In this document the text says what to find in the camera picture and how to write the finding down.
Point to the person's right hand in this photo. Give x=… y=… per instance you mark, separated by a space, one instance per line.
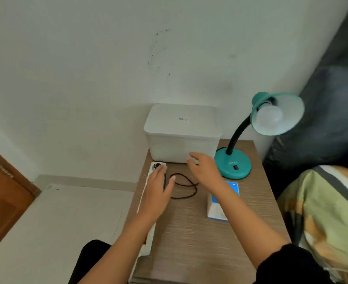
x=208 y=174

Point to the person's left hand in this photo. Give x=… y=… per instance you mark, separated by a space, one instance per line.
x=154 y=198

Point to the person's left thumb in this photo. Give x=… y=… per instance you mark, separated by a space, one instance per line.
x=170 y=187

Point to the person's right thumb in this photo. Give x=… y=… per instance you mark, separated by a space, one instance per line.
x=191 y=165

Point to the person's left forearm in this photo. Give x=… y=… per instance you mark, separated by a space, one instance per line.
x=123 y=248

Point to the person's right forearm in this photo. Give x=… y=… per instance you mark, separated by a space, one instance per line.
x=247 y=221

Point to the black plug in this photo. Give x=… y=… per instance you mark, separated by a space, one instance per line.
x=158 y=167

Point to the white lidded plastic storage box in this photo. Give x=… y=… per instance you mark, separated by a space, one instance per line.
x=181 y=130

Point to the teal gooseneck desk lamp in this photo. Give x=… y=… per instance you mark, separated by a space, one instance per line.
x=233 y=168

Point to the small blue white carton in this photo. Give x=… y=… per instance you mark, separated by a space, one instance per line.
x=216 y=211

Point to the white power strip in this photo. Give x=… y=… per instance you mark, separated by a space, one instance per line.
x=149 y=239

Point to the wooden bedside table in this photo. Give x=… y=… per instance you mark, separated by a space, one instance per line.
x=191 y=245

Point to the white light bulb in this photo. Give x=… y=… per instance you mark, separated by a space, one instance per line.
x=270 y=116

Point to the person's black trousers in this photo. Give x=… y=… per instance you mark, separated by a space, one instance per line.
x=88 y=263

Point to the green striped blanket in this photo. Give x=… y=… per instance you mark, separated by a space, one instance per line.
x=324 y=209

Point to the person's black sleeve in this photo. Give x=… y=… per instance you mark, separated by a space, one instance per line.
x=292 y=267

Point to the dark grey fabric headboard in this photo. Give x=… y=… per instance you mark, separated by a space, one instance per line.
x=327 y=115

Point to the metal door hinge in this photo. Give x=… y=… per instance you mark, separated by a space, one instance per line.
x=5 y=170

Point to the brown wooden door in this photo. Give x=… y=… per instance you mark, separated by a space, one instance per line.
x=2 y=204

